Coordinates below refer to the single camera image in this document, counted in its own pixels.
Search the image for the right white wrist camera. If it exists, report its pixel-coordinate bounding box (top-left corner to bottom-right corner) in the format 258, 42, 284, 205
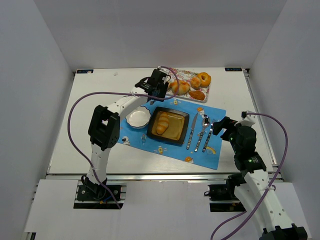
239, 110, 256, 127

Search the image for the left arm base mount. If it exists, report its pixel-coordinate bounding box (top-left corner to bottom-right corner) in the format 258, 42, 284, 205
73, 175, 127, 210

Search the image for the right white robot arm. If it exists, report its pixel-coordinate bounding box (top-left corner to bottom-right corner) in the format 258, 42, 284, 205
212, 112, 308, 240

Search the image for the spoon with patterned handle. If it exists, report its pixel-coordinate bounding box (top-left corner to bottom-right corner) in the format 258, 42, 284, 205
194, 114, 211, 152

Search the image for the brown flaky pastry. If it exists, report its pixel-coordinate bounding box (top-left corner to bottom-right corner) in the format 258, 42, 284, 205
188, 90, 206, 101

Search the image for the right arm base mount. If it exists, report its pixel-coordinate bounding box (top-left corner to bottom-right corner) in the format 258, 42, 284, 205
203, 173, 246, 213

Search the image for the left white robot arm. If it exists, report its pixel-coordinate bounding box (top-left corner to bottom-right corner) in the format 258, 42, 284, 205
86, 68, 169, 185

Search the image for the striped croissant roll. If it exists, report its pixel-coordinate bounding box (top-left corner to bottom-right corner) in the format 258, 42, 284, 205
156, 112, 170, 135

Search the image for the knife with patterned handle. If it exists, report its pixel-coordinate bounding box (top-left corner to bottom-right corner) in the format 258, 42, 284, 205
186, 113, 198, 150

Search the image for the blue cartoon placemat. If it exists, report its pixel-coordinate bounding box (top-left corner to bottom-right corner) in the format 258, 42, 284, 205
118, 98, 227, 170

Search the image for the small round roll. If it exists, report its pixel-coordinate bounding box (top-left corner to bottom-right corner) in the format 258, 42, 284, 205
190, 76, 202, 90

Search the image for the white scalloped bowl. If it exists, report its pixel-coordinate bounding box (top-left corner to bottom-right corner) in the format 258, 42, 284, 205
125, 106, 151, 129

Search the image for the fork with patterned handle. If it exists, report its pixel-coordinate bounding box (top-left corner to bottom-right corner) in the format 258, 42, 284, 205
202, 118, 218, 153

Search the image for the large orange twisted bread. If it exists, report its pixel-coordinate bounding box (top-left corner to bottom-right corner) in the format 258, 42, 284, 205
168, 80, 191, 96

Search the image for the left blue table label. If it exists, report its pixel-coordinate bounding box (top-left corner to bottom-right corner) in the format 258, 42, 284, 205
76, 69, 94, 74

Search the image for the black square plate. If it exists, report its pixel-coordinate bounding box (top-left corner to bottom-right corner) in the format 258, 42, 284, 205
146, 106, 190, 145

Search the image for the blue table label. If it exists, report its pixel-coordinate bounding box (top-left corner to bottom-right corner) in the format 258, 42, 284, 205
76, 69, 94, 74
224, 67, 243, 72

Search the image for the bagel ring bread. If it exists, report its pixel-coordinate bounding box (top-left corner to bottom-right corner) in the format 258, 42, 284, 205
197, 72, 212, 88

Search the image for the right blue table label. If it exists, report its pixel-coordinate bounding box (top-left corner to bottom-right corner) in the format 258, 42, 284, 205
224, 67, 243, 72

